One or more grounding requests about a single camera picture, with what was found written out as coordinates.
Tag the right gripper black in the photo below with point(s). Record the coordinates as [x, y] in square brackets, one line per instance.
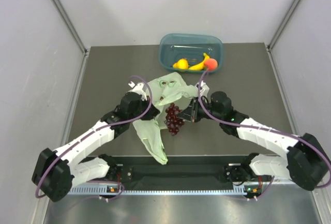
[191, 113]

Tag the orange peach fruit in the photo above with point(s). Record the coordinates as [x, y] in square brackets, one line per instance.
[210, 64]

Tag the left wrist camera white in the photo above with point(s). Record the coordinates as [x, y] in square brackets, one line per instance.
[139, 89]

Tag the right aluminium frame post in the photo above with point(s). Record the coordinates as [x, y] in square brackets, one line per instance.
[283, 24]

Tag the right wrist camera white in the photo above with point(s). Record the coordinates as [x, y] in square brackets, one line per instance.
[203, 88]

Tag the teal plastic container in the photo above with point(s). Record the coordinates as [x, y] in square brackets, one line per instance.
[191, 47]

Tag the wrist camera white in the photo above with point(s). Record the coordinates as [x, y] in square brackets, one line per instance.
[139, 89]
[203, 88]

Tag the yellow banana fruit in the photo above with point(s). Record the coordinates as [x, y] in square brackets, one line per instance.
[200, 66]

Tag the light green plastic bag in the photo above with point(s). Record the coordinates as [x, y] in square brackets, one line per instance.
[166, 90]

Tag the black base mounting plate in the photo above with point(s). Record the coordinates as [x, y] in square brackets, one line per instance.
[180, 173]

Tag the dark red grape bunch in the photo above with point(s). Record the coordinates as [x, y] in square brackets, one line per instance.
[172, 121]

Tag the yellow lemon fruit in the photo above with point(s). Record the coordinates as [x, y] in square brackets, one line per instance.
[181, 64]

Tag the left aluminium frame post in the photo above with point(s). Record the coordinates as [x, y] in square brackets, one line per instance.
[68, 23]

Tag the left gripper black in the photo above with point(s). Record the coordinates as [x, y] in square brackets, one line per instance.
[152, 112]

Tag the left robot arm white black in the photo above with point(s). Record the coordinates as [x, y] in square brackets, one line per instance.
[57, 171]

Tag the aluminium rail profile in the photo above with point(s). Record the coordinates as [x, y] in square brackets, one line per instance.
[282, 181]

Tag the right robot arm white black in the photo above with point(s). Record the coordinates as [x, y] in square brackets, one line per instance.
[299, 159]

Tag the aluminium frame post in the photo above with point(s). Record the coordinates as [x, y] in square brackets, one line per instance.
[283, 24]
[68, 23]

